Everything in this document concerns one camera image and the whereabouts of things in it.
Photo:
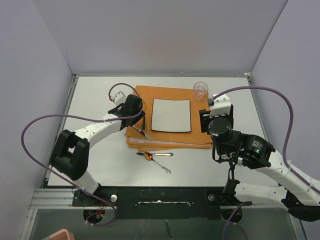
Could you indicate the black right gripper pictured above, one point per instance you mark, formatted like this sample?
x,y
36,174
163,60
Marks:
x,y
205,117

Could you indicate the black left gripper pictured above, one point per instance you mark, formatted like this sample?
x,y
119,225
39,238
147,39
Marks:
x,y
138,117

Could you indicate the orange cloth napkin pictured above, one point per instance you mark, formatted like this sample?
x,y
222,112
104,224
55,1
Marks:
x,y
193,139

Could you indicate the silver table knife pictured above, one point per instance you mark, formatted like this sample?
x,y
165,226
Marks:
x,y
142,132
169,154

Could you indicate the white square plate black rim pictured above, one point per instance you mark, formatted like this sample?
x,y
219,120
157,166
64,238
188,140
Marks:
x,y
171,116

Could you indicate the clear drinking glass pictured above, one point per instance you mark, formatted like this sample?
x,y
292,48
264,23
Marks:
x,y
200,90

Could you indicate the gold spoon dark handle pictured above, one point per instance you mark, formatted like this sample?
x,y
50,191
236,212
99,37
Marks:
x,y
143,122

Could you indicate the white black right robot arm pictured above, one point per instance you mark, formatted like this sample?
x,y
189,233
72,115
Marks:
x,y
295,190

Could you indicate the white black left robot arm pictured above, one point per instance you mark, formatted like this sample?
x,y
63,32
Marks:
x,y
70,155

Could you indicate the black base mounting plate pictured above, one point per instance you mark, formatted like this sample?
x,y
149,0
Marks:
x,y
167,203

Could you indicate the pink plastic bin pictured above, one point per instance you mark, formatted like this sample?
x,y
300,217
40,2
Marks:
x,y
62,234

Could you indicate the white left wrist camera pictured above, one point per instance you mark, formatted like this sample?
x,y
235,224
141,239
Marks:
x,y
119,98

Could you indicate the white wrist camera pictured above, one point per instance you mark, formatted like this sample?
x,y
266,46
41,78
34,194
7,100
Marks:
x,y
119,98
220,106

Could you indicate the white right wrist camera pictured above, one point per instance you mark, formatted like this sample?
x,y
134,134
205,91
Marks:
x,y
220,106

